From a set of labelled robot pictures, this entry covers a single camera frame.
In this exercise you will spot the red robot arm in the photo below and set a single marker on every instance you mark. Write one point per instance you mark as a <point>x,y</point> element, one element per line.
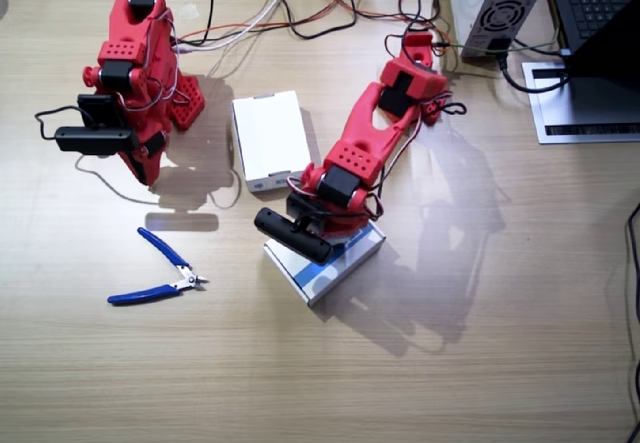
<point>370,123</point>
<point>135,53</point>

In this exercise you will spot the white and blue box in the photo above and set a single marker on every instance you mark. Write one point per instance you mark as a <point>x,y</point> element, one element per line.
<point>312,283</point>

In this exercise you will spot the white box with blue logos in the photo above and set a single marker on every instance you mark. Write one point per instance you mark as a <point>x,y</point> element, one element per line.
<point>270,133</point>

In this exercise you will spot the black gripper webcam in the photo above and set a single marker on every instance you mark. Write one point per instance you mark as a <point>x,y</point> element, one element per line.
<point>295,235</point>
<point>95,140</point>

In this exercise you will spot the clear tape piece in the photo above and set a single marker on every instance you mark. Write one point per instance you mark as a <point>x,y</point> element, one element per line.
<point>187,11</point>

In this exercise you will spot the silver laptop stand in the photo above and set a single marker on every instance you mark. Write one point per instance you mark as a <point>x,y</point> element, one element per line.
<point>575,118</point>

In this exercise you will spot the black laptop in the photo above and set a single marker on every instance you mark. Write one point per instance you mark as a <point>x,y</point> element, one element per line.
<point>600,8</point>

